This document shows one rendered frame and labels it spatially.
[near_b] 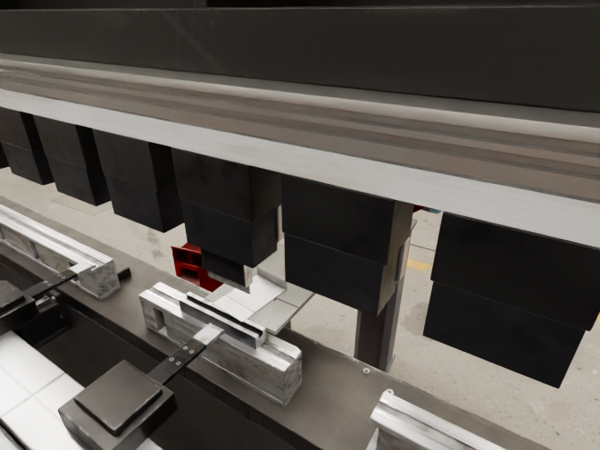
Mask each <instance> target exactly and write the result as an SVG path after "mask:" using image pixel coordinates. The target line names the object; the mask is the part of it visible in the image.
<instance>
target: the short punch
mask: <svg viewBox="0 0 600 450"><path fill-rule="evenodd" d="M201 255H202V262H203V268H204V269H205V270H207V272H208V277H210V278H212V279H216V280H218V281H220V282H222V283H224V284H226V285H229V286H231V287H233V288H236V289H238V290H240V291H243V292H245V293H247V294H249V295H250V285H251V284H252V283H253V271H252V268H250V267H247V266H245V265H243V264H241V263H238V262H234V261H232V260H230V259H228V258H225V257H223V256H220V255H218V254H214V253H212V252H209V251H207V250H204V249H203V248H201Z"/></svg>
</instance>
